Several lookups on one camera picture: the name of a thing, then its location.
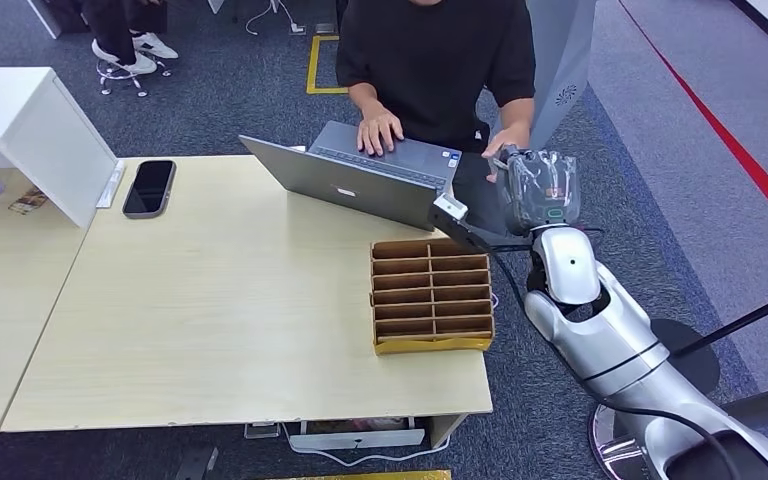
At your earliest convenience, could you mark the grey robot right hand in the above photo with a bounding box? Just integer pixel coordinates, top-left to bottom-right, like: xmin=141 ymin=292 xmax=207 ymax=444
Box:
xmin=495 ymin=146 xmax=582 ymax=238

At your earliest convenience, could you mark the person's left hand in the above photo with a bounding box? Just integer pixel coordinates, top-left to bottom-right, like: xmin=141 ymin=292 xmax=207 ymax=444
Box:
xmin=481 ymin=124 xmax=532 ymax=185

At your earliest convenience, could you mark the person's hand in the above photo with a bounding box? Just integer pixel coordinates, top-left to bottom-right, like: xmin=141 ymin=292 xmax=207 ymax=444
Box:
xmin=481 ymin=124 xmax=532 ymax=185
xmin=356 ymin=105 xmax=406 ymax=158

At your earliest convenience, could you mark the person's right hand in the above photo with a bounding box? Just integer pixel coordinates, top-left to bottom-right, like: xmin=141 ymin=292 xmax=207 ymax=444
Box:
xmin=356 ymin=105 xmax=406 ymax=158

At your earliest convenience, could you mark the cardboard slotted card holder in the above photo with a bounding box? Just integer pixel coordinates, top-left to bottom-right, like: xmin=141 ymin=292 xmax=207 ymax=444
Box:
xmin=369 ymin=238 xmax=496 ymax=356

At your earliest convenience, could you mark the seated person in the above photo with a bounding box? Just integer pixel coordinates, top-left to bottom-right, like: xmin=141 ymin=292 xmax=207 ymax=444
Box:
xmin=82 ymin=0 xmax=180 ymax=75

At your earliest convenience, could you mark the grey standing kiosk panel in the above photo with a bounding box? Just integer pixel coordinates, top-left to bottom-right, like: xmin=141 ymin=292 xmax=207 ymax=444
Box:
xmin=489 ymin=0 xmax=597 ymax=155

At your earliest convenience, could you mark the grey laptop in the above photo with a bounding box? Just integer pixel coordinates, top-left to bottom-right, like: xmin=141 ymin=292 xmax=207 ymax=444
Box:
xmin=238 ymin=120 xmax=463 ymax=233

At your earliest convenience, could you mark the black round stanchion base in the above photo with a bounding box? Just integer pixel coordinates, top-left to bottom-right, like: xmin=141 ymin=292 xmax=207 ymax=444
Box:
xmin=648 ymin=318 xmax=721 ymax=397

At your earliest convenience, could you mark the black stanchion pole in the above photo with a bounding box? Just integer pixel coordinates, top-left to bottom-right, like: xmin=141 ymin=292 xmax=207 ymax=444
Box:
xmin=674 ymin=282 xmax=768 ymax=359

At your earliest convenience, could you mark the chrome round stanchion base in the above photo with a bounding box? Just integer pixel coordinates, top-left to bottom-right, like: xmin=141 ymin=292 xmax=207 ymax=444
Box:
xmin=587 ymin=402 xmax=650 ymax=480

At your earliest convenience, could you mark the white box under table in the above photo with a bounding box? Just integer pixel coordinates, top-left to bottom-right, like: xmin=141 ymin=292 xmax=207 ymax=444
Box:
xmin=289 ymin=418 xmax=426 ymax=454

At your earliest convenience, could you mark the black smartphone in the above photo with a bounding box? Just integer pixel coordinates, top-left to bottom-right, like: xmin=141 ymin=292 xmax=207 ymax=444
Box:
xmin=122 ymin=159 xmax=177 ymax=221

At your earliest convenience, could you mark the white label strip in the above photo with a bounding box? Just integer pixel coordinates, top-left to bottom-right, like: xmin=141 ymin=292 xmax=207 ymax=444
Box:
xmin=95 ymin=160 xmax=126 ymax=210

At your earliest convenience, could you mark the chrome stool base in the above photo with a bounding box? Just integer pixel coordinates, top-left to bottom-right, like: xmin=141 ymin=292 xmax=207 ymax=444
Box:
xmin=95 ymin=58 xmax=173 ymax=99

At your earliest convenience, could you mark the white cabinet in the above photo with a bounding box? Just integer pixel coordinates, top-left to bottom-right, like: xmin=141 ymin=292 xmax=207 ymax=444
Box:
xmin=0 ymin=66 xmax=119 ymax=229

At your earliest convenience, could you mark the brown printed leaflet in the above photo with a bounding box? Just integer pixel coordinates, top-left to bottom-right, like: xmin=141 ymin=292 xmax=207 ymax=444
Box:
xmin=8 ymin=187 xmax=49 ymax=217

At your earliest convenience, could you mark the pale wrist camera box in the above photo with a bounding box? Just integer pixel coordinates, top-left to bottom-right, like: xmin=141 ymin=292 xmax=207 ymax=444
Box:
xmin=427 ymin=192 xmax=534 ymax=254

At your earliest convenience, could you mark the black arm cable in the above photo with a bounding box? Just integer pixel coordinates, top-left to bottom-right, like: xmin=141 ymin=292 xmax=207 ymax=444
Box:
xmin=489 ymin=251 xmax=743 ymax=480

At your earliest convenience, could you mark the white charger cable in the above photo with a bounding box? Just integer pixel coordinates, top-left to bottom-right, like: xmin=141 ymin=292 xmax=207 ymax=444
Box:
xmin=244 ymin=0 xmax=306 ymax=36

